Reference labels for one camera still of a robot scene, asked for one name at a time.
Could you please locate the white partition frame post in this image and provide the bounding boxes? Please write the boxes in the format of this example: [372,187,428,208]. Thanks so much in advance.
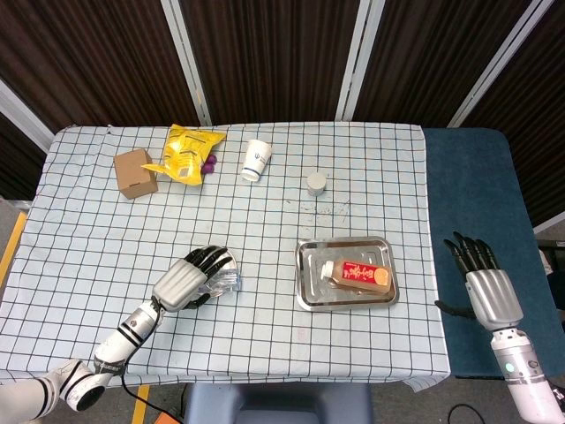
[0,79,55,154]
[448,0,555,128]
[335,0,385,123]
[161,0,214,127]

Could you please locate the checkered white tablecloth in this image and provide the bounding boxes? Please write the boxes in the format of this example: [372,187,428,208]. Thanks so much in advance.
[0,122,452,397]

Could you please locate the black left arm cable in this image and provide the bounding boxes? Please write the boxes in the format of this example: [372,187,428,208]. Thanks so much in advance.
[119,364,185,420]

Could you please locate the white paper cup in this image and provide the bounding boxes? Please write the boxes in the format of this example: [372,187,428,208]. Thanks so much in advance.
[240,139,273,182]

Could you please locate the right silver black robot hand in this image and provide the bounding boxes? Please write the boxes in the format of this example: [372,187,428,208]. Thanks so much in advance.
[434,231,525,331]

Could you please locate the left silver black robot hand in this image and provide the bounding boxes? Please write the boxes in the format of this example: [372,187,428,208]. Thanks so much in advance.
[152,245,230,313]

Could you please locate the small white jar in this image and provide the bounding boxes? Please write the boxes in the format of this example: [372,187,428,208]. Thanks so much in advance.
[306,172,328,198]

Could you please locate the rectangular steel tray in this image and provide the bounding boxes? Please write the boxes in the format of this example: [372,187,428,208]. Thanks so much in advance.
[294,236,401,313]

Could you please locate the dark brown ribbed partition panel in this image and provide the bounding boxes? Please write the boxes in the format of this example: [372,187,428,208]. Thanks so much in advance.
[178,0,363,125]
[352,0,538,127]
[0,0,202,133]
[463,8,565,229]

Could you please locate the brown cardboard box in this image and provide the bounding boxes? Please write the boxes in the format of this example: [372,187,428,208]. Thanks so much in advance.
[113,148,160,201]

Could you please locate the transparent water bottle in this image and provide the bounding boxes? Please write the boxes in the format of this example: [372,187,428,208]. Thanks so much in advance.
[196,264,244,302]

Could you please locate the round steel plate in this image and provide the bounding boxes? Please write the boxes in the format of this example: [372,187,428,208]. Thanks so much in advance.
[210,246,242,284]

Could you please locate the red label drink bottle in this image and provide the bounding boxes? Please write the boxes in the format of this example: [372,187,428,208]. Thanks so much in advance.
[320,259,393,296]

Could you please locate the black floor cable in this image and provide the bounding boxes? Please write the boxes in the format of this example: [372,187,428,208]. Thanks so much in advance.
[448,402,486,424]

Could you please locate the yellow snack bag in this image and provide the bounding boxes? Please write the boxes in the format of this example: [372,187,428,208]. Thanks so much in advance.
[140,124,228,186]

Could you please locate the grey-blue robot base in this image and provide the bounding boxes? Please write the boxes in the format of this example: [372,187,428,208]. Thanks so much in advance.
[183,382,374,424]

